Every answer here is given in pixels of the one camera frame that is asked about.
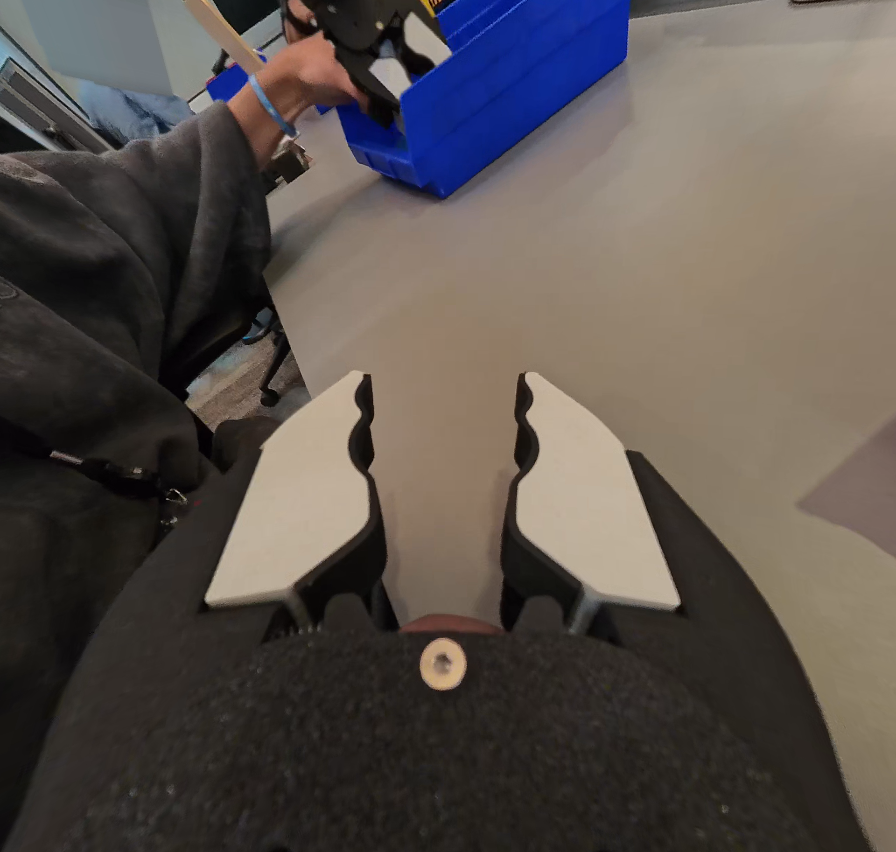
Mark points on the person's black chair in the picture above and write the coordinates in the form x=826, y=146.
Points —
x=245, y=348

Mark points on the person's left hand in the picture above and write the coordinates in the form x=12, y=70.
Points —
x=315, y=68

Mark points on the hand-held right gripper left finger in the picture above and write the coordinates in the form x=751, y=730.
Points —
x=297, y=513

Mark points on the blue plastic bin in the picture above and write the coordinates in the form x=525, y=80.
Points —
x=231, y=82
x=504, y=68

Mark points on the white stand with wooden stick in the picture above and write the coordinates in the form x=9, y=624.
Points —
x=221, y=19

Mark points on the blue wristband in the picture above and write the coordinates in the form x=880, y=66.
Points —
x=270, y=106

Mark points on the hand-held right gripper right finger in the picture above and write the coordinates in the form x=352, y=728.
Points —
x=595, y=513

